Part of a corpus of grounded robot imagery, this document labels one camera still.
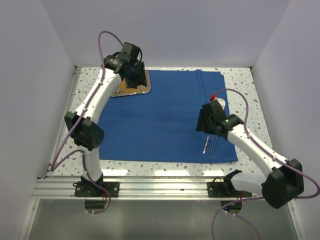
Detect steel scalpel handle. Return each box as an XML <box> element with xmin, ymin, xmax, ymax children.
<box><xmin>202</xmin><ymin>135</ymin><xmax>210</xmax><ymax>154</ymax></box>

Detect steel instrument tray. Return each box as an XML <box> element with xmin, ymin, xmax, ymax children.
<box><xmin>111</xmin><ymin>70</ymin><xmax>151</xmax><ymax>98</ymax></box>

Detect thin steel tweezers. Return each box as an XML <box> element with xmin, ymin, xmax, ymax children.
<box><xmin>210</xmin><ymin>135</ymin><xmax>218</xmax><ymax>159</ymax></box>

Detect blue surgical cloth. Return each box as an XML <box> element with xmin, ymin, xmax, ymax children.
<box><xmin>98</xmin><ymin>70</ymin><xmax>238</xmax><ymax>164</ymax></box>

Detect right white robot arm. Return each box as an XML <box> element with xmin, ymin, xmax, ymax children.
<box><xmin>196</xmin><ymin>100</ymin><xmax>304</xmax><ymax>209</ymax></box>

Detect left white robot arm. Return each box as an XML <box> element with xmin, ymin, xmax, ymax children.
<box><xmin>64</xmin><ymin>42</ymin><xmax>147</xmax><ymax>197</ymax></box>

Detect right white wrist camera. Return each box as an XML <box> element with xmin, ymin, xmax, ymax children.
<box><xmin>209</xmin><ymin>93</ymin><xmax>226</xmax><ymax>110</ymax></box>

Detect steel ring-handled scissors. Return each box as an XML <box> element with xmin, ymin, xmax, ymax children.
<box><xmin>111</xmin><ymin>88</ymin><xmax>124</xmax><ymax>97</ymax></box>

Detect aluminium left side rail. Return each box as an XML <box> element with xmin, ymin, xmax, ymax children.
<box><xmin>43</xmin><ymin>65</ymin><xmax>82</xmax><ymax>179</ymax></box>

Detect aluminium rail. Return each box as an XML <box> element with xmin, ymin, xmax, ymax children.
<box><xmin>43</xmin><ymin>65</ymin><xmax>82</xmax><ymax>179</ymax></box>
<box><xmin>32</xmin><ymin>174</ymin><xmax>296</xmax><ymax>201</ymax></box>

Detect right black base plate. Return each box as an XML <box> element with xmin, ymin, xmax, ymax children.
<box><xmin>206</xmin><ymin>177</ymin><xmax>253</xmax><ymax>198</ymax></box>

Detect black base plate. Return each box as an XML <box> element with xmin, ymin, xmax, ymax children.
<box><xmin>72</xmin><ymin>181</ymin><xmax>120</xmax><ymax>198</ymax></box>
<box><xmin>206</xmin><ymin>177</ymin><xmax>253</xmax><ymax>198</ymax></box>

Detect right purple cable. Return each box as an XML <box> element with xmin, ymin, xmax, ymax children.
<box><xmin>211</xmin><ymin>88</ymin><xmax>320</xmax><ymax>240</ymax></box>

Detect purple cable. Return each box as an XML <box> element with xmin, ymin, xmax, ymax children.
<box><xmin>49</xmin><ymin>30</ymin><xmax>125</xmax><ymax>216</ymax></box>
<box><xmin>211</xmin><ymin>88</ymin><xmax>320</xmax><ymax>240</ymax></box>

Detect aluminium front rail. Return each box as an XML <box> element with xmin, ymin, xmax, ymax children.
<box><xmin>32</xmin><ymin>174</ymin><xmax>296</xmax><ymax>201</ymax></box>

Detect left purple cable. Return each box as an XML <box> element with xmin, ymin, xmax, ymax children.
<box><xmin>49</xmin><ymin>30</ymin><xmax>125</xmax><ymax>216</ymax></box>

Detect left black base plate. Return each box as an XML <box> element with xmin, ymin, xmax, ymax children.
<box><xmin>72</xmin><ymin>181</ymin><xmax>120</xmax><ymax>198</ymax></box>

